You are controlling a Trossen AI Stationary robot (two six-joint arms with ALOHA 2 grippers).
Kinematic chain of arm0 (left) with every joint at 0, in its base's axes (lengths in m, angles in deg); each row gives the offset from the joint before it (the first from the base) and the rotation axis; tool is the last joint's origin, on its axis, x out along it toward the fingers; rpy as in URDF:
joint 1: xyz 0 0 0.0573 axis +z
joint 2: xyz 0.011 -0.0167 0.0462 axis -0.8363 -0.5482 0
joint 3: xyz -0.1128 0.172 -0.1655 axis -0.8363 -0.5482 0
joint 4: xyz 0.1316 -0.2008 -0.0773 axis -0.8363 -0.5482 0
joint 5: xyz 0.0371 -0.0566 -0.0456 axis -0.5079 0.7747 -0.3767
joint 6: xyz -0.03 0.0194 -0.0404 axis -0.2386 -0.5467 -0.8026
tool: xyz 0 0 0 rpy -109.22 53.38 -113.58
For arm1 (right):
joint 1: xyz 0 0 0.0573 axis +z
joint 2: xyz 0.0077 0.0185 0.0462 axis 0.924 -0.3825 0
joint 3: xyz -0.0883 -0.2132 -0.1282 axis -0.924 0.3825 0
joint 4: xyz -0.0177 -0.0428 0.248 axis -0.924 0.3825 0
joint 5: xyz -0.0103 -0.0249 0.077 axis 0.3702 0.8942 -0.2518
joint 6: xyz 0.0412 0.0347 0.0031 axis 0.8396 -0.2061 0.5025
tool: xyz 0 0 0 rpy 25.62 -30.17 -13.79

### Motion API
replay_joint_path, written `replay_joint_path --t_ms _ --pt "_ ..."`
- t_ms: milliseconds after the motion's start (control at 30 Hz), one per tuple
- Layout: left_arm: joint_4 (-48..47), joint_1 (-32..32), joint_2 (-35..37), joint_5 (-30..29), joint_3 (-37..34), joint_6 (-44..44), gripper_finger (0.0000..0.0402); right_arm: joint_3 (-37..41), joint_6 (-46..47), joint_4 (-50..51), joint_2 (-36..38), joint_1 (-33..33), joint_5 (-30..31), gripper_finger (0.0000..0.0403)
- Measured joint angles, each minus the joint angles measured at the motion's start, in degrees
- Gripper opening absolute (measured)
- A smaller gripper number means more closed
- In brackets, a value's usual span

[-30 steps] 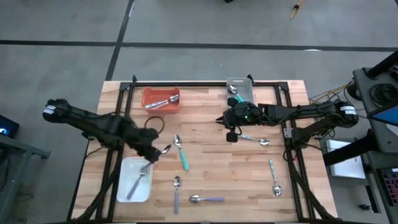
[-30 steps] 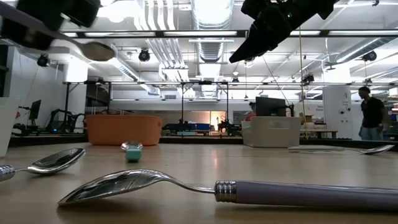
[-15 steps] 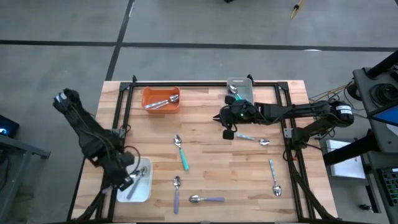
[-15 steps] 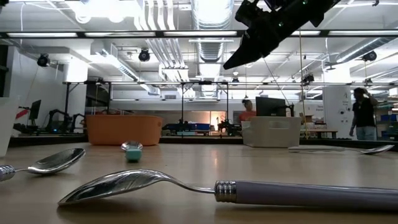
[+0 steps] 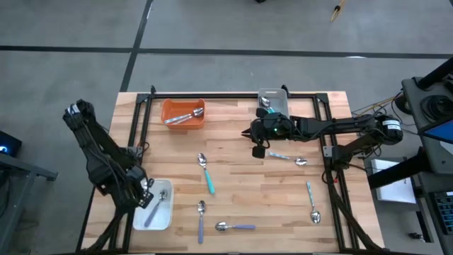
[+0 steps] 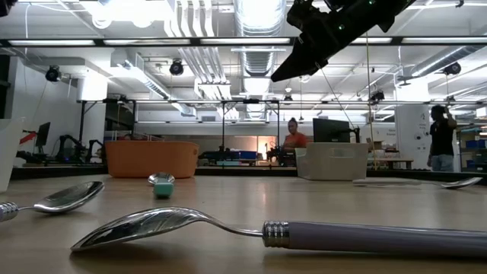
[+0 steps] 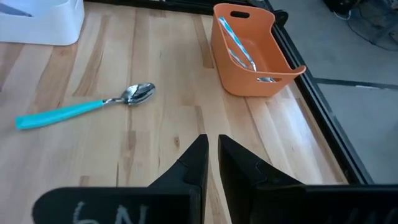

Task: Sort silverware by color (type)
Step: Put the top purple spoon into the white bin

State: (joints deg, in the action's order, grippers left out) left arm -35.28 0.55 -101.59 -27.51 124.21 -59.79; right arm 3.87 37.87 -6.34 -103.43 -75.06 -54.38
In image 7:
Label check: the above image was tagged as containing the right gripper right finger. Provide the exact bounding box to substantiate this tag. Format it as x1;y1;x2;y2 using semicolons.
217;134;305;224

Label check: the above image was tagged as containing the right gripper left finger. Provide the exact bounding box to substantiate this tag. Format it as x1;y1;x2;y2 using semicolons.
148;134;210;224

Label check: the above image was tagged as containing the blue patterned handle spoon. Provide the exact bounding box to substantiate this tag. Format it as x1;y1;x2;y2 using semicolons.
217;16;258;73
228;47;277;84

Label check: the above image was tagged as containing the teal handled spoon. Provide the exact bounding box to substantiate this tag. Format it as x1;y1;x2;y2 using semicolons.
14;82;156;131

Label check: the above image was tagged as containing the orange plastic bin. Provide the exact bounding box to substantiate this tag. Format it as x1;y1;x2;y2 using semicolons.
210;2;307;97

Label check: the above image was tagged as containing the white plastic bin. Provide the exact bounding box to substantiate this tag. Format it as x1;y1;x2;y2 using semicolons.
0;0;86;47

